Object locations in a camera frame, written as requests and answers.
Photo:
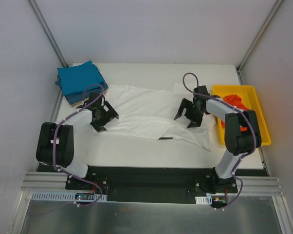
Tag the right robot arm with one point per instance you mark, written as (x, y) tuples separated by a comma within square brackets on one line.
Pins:
[(241, 135)]

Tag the right aluminium frame post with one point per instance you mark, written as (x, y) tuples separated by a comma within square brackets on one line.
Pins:
[(259, 35)]

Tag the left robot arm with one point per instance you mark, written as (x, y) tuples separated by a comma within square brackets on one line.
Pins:
[(56, 139)]

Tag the aluminium frame post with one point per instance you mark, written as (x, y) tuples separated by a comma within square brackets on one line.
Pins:
[(259, 35), (43, 23)]

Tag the teal folded t shirt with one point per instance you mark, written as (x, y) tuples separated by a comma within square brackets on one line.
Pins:
[(76, 79)]

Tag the left aluminium frame post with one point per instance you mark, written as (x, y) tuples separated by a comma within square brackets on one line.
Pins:
[(43, 23)]

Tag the orange t shirt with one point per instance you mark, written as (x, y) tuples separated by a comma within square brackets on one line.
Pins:
[(234, 100)]

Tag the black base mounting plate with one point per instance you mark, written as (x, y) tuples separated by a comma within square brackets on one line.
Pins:
[(152, 185)]

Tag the blue folded t shirt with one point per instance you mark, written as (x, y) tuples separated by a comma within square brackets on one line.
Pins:
[(103, 84)]

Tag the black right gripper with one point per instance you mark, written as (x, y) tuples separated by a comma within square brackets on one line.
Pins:
[(190, 114)]

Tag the white slotted cable duct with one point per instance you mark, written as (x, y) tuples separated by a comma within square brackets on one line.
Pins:
[(67, 196)]

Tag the beige folded t shirt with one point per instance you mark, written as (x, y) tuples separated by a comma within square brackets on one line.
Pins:
[(78, 99)]

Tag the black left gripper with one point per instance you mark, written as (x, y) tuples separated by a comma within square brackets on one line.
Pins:
[(103, 114)]

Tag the white t shirt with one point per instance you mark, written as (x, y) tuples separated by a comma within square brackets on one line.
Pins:
[(148, 113)]

